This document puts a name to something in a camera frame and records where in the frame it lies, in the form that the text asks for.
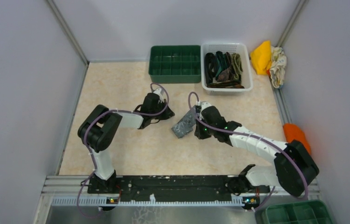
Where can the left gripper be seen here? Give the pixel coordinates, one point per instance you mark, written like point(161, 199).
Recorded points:
point(168, 113)

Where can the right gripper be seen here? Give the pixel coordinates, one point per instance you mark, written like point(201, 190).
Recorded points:
point(198, 132)

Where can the grey floral tie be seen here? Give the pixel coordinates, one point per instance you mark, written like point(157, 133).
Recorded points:
point(185, 125)

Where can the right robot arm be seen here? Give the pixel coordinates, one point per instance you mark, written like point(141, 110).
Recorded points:
point(292, 167)

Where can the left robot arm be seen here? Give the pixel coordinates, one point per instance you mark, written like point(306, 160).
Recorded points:
point(99, 128)

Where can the brown patterned tie in basket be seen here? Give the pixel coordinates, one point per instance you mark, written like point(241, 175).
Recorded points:
point(227, 79)

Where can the green divided organizer tray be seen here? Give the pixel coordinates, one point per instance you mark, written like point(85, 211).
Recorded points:
point(175, 64)

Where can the white plastic basket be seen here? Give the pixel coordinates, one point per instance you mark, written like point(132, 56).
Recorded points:
point(228, 49)

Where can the black tie in basket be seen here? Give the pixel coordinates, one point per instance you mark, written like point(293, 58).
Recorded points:
point(211, 67)

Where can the teal tie in basket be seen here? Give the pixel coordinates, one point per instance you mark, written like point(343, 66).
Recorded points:
point(221, 60)

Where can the olive tie in basket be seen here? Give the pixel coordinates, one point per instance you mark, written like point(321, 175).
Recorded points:
point(236, 66)

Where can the yellow cloth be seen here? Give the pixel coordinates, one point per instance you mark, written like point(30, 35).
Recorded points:
point(261, 58)

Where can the orange cloth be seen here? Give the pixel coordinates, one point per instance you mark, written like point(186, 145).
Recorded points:
point(293, 132)

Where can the cream patterned cloth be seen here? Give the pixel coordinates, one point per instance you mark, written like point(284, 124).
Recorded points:
point(278, 66)

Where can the green crate bottom right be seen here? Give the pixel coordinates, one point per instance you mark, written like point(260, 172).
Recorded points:
point(306, 212)

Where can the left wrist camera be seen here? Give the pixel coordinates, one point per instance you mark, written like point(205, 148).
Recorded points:
point(160, 92)

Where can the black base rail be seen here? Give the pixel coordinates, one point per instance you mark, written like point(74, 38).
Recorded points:
point(174, 188)

